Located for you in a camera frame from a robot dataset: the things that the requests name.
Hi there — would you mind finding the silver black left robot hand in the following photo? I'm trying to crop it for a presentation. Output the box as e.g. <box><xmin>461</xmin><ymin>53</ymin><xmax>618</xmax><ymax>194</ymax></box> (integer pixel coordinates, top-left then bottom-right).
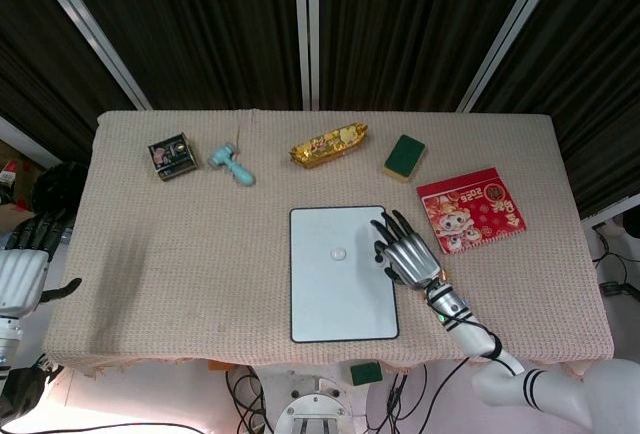
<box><xmin>0</xmin><ymin>215</ymin><xmax>83</xmax><ymax>316</ymax></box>

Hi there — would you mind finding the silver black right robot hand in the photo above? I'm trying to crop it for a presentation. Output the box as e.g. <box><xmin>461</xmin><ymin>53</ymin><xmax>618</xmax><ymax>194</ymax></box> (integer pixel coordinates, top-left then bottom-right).
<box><xmin>369</xmin><ymin>209</ymin><xmax>446</xmax><ymax>291</ymax></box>

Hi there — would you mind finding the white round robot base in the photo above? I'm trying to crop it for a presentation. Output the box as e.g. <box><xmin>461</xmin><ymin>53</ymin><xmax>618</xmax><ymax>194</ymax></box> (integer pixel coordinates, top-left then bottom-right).
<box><xmin>273</xmin><ymin>378</ymin><xmax>354</xmax><ymax>434</ymax></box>

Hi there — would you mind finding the white rectangular board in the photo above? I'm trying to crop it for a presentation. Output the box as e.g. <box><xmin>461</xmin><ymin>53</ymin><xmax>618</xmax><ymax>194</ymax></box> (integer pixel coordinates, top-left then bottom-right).
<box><xmin>289</xmin><ymin>205</ymin><xmax>400</xmax><ymax>344</ymax></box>

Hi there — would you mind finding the red festive envelope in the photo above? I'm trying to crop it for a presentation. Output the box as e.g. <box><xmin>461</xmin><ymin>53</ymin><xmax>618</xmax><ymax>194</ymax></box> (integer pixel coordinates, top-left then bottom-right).
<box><xmin>416</xmin><ymin>166</ymin><xmax>528</xmax><ymax>256</ymax></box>

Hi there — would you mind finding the black fuzzy object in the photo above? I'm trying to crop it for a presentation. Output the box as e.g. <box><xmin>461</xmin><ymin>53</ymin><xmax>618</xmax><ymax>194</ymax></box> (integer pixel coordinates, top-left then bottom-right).
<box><xmin>32</xmin><ymin>161</ymin><xmax>90</xmax><ymax>220</ymax></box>

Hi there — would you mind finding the green yellow sponge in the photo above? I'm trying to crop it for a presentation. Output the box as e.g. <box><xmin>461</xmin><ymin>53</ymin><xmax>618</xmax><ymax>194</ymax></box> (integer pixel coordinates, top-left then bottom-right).
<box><xmin>383</xmin><ymin>134</ymin><xmax>428</xmax><ymax>184</ymax></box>

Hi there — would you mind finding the red white box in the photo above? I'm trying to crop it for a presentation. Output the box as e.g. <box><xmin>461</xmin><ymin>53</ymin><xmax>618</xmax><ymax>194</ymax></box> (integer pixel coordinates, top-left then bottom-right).
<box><xmin>0</xmin><ymin>161</ymin><xmax>21</xmax><ymax>189</ymax></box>

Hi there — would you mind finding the dark cloth bundle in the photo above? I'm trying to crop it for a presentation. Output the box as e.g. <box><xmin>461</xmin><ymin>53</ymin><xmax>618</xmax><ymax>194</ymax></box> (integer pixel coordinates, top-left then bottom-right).
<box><xmin>0</xmin><ymin>353</ymin><xmax>64</xmax><ymax>423</ymax></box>

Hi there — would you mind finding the small green sponge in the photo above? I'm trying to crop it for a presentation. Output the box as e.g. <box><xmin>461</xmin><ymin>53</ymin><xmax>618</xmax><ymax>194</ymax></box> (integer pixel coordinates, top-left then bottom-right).
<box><xmin>349</xmin><ymin>361</ymin><xmax>384</xmax><ymax>386</ymax></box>

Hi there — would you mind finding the gold biscuit package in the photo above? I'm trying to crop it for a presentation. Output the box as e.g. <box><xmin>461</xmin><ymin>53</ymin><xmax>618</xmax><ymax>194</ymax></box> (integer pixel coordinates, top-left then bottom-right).
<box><xmin>288</xmin><ymin>122</ymin><xmax>370</xmax><ymax>171</ymax></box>

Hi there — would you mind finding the beige waffle tablecloth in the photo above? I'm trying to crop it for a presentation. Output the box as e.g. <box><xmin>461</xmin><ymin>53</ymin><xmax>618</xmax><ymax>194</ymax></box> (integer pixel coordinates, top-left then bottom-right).
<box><xmin>40</xmin><ymin>109</ymin><xmax>615</xmax><ymax>380</ymax></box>

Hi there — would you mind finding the black printed tin box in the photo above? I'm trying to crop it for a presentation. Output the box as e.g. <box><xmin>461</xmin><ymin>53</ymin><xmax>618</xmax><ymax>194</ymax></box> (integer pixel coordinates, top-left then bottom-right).
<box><xmin>146</xmin><ymin>132</ymin><xmax>199</xmax><ymax>183</ymax></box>

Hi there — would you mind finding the teal toy hammer massager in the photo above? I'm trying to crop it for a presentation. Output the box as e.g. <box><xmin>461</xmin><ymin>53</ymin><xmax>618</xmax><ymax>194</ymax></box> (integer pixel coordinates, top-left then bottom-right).
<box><xmin>207</xmin><ymin>141</ymin><xmax>258</xmax><ymax>188</ymax></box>

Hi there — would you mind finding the black power adapter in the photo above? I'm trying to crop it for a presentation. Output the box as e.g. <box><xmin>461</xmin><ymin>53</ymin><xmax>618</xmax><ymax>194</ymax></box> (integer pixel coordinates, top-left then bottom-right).
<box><xmin>598</xmin><ymin>279</ymin><xmax>640</xmax><ymax>301</ymax></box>

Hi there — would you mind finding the black curtain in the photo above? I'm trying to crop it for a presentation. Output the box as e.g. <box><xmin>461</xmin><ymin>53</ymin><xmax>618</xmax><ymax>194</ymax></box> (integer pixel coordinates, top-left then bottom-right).
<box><xmin>0</xmin><ymin>0</ymin><xmax>640</xmax><ymax>220</ymax></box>

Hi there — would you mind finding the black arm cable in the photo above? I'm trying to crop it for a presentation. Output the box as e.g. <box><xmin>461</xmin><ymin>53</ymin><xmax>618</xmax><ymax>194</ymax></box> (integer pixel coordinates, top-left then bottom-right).
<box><xmin>447</xmin><ymin>303</ymin><xmax>524</xmax><ymax>376</ymax></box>

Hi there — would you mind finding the black floor cable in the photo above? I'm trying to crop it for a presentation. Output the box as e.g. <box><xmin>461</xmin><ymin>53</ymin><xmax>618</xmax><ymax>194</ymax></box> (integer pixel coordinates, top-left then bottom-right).
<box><xmin>224</xmin><ymin>364</ymin><xmax>269</xmax><ymax>434</ymax></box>
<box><xmin>364</xmin><ymin>356</ymin><xmax>476</xmax><ymax>434</ymax></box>

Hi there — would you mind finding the white stand frame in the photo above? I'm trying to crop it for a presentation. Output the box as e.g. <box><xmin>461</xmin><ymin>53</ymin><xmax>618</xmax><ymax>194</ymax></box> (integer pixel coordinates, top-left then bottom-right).
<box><xmin>582</xmin><ymin>197</ymin><xmax>640</xmax><ymax>255</ymax></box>

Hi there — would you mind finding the white slanted frame post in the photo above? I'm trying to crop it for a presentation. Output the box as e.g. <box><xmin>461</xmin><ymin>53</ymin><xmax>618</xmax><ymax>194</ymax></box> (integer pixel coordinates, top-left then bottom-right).
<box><xmin>37</xmin><ymin>0</ymin><xmax>152</xmax><ymax>110</ymax></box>
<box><xmin>457</xmin><ymin>0</ymin><xmax>571</xmax><ymax>113</ymax></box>

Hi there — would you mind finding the white vertical frame post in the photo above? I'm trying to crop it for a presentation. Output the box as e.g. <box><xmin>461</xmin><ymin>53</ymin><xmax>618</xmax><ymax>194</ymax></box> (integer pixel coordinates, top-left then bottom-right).
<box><xmin>293</xmin><ymin>0</ymin><xmax>321</xmax><ymax>111</ymax></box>

